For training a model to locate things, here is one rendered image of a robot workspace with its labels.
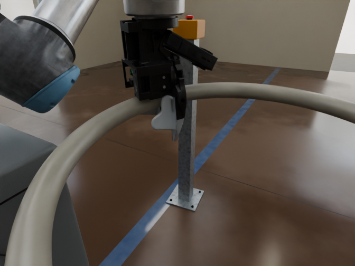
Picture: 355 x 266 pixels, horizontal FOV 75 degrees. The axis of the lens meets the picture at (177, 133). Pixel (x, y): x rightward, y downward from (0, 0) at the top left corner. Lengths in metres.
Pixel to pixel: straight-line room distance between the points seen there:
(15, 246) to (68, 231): 0.49
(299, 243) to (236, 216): 0.35
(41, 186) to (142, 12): 0.25
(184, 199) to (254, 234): 0.47
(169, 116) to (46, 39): 0.34
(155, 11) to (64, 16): 0.38
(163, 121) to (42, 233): 0.26
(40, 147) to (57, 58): 0.20
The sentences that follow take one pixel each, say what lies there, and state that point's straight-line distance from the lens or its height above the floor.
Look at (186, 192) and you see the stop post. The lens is 1.54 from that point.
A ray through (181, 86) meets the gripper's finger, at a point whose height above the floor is 1.00.
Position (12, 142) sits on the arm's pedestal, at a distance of 0.63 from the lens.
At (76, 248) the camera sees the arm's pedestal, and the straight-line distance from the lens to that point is 0.76.
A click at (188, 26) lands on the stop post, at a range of 1.14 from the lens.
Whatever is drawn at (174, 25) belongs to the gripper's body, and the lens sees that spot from 0.38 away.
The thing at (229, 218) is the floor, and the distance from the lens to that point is 1.54.
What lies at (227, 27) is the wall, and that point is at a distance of 6.28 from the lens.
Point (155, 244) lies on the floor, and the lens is 1.39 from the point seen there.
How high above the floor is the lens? 1.10
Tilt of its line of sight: 27 degrees down
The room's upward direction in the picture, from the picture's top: straight up
